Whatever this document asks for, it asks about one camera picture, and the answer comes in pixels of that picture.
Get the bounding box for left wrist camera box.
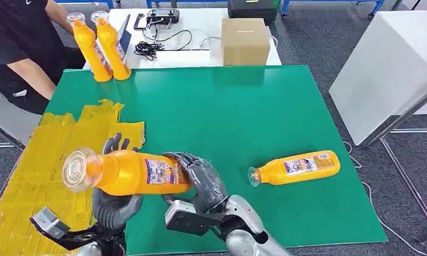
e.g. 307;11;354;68
29;207;98;252

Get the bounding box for blue metal cart frame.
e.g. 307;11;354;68
145;0;229;9
280;0;386;19

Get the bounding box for person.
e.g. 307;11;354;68
0;0;88;116

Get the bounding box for brown cardboard box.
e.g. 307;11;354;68
220;18;271;67

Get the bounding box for yellow sheet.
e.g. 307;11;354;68
0;98;146;256

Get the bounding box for green table mat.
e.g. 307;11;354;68
43;65;390;256

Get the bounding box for black cable bundle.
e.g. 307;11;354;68
133;29;193;62

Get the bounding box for orange drink bottle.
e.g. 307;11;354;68
61;147;195;197
65;12;114;83
90;10;132;81
247;150;342;188

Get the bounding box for white floor cable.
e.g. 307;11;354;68
342;140;427;256

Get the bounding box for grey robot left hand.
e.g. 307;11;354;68
92;132;144;231

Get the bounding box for white side table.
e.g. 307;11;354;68
328;9;427;236

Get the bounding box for blue tablet computer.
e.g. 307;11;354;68
117;14;132;54

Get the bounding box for black equipment case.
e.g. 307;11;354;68
227;0;279;27

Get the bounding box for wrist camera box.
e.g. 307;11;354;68
164;199;222;237
29;207;98;252

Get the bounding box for black handheld controller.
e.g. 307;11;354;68
146;9;181;30

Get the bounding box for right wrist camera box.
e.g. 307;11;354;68
164;199;222;237

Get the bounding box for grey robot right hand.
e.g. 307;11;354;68
162;151;231;215

